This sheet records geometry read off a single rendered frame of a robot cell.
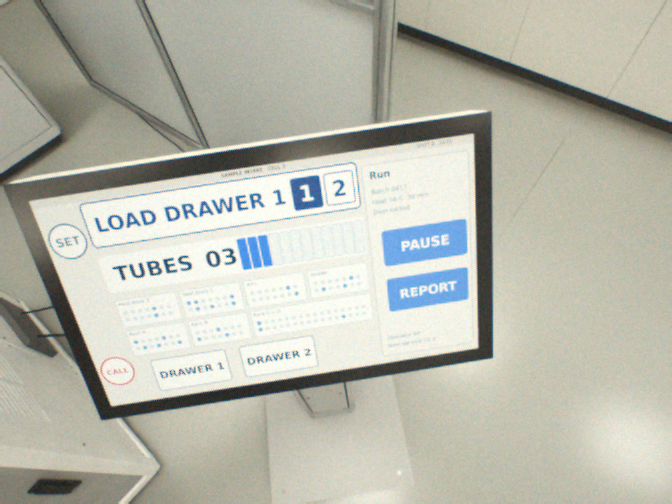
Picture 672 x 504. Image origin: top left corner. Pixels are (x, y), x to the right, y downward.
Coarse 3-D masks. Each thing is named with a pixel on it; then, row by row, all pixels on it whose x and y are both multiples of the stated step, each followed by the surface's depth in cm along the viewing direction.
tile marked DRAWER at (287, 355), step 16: (304, 336) 51; (240, 352) 51; (256, 352) 51; (272, 352) 51; (288, 352) 51; (304, 352) 52; (256, 368) 52; (272, 368) 52; (288, 368) 52; (304, 368) 52
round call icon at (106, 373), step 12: (96, 360) 50; (108, 360) 50; (120, 360) 50; (132, 360) 50; (108, 372) 51; (120, 372) 51; (132, 372) 51; (108, 384) 51; (120, 384) 51; (132, 384) 51
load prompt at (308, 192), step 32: (160, 192) 44; (192, 192) 44; (224, 192) 44; (256, 192) 44; (288, 192) 45; (320, 192) 45; (352, 192) 45; (96, 224) 44; (128, 224) 45; (160, 224) 45; (192, 224) 45; (224, 224) 45
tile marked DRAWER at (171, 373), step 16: (208, 352) 51; (224, 352) 51; (160, 368) 51; (176, 368) 51; (192, 368) 51; (208, 368) 51; (224, 368) 52; (160, 384) 52; (176, 384) 52; (192, 384) 52
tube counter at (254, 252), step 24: (216, 240) 46; (240, 240) 46; (264, 240) 46; (288, 240) 46; (312, 240) 47; (336, 240) 47; (360, 240) 47; (216, 264) 47; (240, 264) 47; (264, 264) 47; (288, 264) 47
